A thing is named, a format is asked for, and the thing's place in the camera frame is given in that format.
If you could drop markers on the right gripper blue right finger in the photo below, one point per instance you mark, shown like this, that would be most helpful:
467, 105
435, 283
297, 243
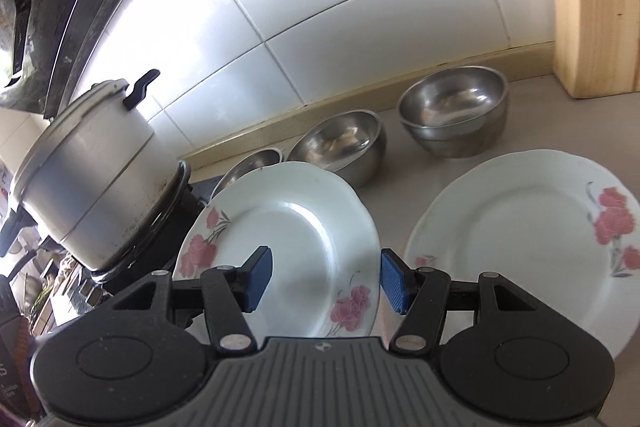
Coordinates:
420, 296

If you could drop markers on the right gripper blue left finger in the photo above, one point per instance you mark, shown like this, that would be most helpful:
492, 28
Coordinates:
231, 292

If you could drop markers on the floral white plate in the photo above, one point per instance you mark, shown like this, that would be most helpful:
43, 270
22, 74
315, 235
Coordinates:
561, 226
325, 250

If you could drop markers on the small steel bowl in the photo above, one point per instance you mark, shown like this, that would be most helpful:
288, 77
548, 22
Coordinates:
261, 158

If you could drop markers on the black gas stove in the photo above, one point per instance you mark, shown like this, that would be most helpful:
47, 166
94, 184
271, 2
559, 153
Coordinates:
156, 246

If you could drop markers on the grey pressure cooker pot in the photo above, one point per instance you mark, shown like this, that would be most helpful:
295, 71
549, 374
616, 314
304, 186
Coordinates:
97, 178

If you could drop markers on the wooden cutting board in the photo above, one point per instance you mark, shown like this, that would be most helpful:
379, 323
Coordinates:
596, 51

